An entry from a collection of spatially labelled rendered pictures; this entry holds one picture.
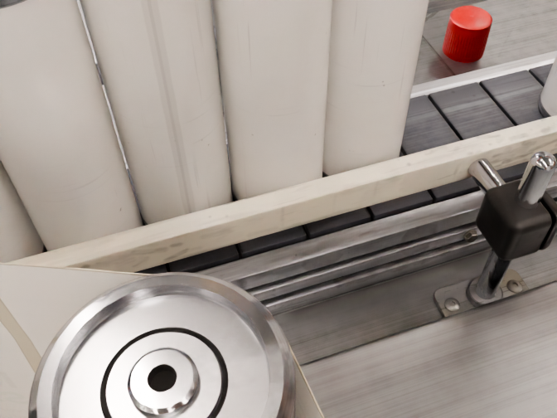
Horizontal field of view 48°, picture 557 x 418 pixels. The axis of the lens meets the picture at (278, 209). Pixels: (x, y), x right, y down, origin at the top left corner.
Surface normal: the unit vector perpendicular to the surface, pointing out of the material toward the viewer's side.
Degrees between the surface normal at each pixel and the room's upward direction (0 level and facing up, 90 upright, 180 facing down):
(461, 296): 0
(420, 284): 0
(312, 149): 90
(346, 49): 90
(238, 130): 90
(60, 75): 90
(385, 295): 0
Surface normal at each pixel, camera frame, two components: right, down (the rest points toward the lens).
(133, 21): 0.00, 0.77
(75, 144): 0.61, 0.60
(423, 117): -0.01, -0.64
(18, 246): 0.92, 0.29
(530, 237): 0.33, 0.72
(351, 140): -0.25, 0.75
